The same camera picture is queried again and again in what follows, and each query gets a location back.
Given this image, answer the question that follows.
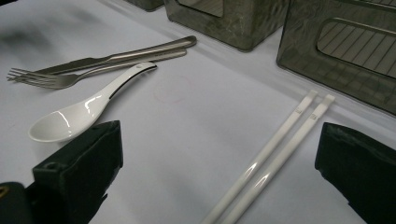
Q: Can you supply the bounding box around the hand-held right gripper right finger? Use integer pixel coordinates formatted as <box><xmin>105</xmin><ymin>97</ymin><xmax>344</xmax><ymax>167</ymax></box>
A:
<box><xmin>315</xmin><ymin>121</ymin><xmax>396</xmax><ymax>224</ymax></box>

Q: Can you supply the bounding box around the white table cover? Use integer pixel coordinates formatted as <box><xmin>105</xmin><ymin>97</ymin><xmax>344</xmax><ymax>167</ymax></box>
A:
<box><xmin>0</xmin><ymin>0</ymin><xmax>396</xmax><ymax>224</ymax></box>

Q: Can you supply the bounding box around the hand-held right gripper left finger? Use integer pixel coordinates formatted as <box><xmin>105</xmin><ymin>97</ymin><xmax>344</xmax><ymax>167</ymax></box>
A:
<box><xmin>26</xmin><ymin>120</ymin><xmax>124</xmax><ymax>224</ymax></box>

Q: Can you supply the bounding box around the steel fork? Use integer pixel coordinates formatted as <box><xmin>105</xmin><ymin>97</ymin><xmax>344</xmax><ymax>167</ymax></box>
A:
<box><xmin>7</xmin><ymin>49</ymin><xmax>188</xmax><ymax>91</ymax></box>

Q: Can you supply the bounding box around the steel table knife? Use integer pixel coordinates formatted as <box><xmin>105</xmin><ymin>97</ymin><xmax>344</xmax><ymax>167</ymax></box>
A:
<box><xmin>32</xmin><ymin>35</ymin><xmax>198</xmax><ymax>76</ymax></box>

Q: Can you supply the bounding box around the smoky clear plastic bin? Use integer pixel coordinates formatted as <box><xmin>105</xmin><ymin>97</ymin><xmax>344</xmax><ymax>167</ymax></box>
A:
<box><xmin>276</xmin><ymin>0</ymin><xmax>396</xmax><ymax>117</ymax></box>
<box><xmin>124</xmin><ymin>0</ymin><xmax>165</xmax><ymax>13</ymax></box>
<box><xmin>163</xmin><ymin>0</ymin><xmax>292</xmax><ymax>52</ymax></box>

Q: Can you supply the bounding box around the white chopstick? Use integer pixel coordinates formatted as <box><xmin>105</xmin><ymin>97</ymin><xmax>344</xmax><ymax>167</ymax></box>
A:
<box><xmin>200</xmin><ymin>89</ymin><xmax>319</xmax><ymax>224</ymax></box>
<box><xmin>220</xmin><ymin>93</ymin><xmax>336</xmax><ymax>224</ymax></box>

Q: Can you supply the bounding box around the white ceramic spoon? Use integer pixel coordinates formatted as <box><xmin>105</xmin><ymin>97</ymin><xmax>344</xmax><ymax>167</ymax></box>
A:
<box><xmin>27</xmin><ymin>61</ymin><xmax>158</xmax><ymax>144</ymax></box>

